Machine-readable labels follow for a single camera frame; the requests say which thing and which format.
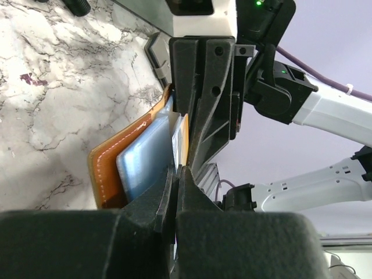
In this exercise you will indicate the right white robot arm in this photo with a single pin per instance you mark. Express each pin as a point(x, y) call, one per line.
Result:
point(328, 108)

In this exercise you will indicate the striped gold credit card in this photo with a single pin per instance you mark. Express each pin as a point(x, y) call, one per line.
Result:
point(180, 141)

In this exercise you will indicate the black T-shaped pipe fitting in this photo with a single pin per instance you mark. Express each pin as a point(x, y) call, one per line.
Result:
point(78, 8)

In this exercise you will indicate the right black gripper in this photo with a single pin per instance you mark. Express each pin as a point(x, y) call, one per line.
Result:
point(203, 79)

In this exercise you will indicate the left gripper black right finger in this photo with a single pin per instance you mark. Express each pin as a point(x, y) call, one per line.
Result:
point(212, 243)

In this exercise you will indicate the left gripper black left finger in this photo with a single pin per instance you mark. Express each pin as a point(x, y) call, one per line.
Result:
point(132, 242)

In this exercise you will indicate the grey card wallet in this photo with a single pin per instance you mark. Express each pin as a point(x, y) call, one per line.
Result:
point(157, 52)

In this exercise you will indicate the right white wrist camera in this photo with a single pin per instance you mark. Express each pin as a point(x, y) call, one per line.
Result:
point(216, 18)

